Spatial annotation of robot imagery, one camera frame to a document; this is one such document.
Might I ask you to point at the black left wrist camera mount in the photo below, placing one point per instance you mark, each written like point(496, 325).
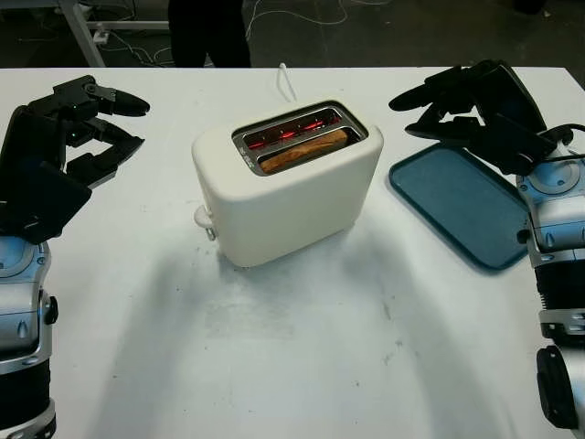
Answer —
point(41, 206)

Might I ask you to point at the white metal table frame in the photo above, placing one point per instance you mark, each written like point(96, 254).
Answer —
point(87, 41)

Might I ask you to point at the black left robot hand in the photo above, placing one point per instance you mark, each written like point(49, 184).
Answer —
point(32, 137)

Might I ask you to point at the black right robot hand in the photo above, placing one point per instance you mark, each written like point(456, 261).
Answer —
point(503, 93)

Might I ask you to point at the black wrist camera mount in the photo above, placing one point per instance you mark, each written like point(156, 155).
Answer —
point(516, 146)
point(41, 206)

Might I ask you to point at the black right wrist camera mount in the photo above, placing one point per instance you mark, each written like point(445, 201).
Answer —
point(516, 146)

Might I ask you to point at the blue plastic tray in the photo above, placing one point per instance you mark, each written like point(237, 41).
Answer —
point(457, 206)

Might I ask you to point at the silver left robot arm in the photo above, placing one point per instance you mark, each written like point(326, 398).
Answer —
point(23, 320)

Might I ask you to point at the white power strip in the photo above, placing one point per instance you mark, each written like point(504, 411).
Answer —
point(101, 36)

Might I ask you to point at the cream white two-slot toaster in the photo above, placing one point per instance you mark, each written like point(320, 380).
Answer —
point(292, 215)

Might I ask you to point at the browned toast slice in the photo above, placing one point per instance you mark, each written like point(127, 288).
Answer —
point(306, 153)

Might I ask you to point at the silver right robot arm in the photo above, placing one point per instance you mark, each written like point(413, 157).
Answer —
point(557, 219)

